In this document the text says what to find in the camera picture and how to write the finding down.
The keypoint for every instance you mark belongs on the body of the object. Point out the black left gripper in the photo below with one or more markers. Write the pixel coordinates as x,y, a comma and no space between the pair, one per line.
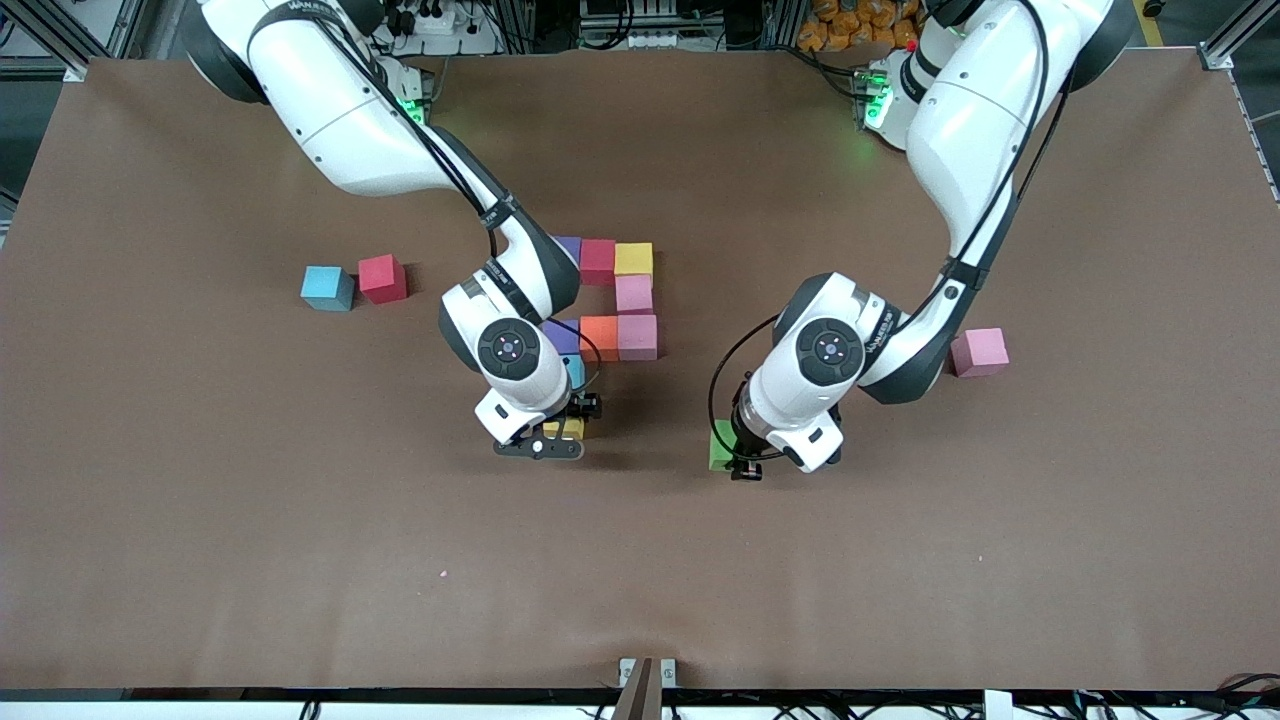
746,447

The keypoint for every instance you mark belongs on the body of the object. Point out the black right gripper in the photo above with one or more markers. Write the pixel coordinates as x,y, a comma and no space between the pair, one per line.
584,407

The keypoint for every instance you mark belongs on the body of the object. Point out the yellow foam cube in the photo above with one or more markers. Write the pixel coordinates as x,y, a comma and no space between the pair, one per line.
570,430
633,260

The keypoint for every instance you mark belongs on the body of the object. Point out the green foam cube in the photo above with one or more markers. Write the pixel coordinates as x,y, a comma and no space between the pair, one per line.
721,445

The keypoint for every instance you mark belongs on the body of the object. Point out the light blue foam cube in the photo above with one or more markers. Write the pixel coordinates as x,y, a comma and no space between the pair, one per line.
577,370
327,288

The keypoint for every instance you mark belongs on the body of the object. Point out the orange foam cube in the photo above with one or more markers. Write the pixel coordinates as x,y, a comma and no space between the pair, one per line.
602,337

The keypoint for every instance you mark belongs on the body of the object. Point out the purple foam cube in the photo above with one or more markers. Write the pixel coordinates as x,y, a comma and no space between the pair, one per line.
571,248
562,335

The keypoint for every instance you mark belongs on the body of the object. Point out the pink foam cube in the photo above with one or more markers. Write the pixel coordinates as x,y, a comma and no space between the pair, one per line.
979,352
634,295
637,337

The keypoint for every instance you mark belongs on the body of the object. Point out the red foam cube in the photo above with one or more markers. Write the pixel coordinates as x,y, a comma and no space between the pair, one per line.
597,262
383,277

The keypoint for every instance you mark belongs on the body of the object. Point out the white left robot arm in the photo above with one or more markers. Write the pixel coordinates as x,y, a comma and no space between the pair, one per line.
830,350

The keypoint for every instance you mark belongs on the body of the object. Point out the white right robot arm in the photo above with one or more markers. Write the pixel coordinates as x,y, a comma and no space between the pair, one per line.
507,348

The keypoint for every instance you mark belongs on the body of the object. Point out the brown wooden stick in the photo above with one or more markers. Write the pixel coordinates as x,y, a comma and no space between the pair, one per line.
640,697

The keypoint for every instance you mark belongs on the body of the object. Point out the white socket strip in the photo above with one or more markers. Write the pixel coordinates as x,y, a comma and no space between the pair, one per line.
650,40

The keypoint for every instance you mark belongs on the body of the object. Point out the white power strip with plugs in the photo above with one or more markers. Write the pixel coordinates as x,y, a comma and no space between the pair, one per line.
450,22

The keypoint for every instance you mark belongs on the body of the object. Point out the orange snack bags pile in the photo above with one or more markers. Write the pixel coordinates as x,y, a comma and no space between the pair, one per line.
845,25

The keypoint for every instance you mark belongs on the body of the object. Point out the small metal bracket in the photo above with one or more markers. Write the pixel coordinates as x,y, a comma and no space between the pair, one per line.
627,670

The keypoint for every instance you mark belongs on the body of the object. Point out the aluminium frame profile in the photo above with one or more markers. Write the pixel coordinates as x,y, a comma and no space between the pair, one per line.
1235,35
60,40

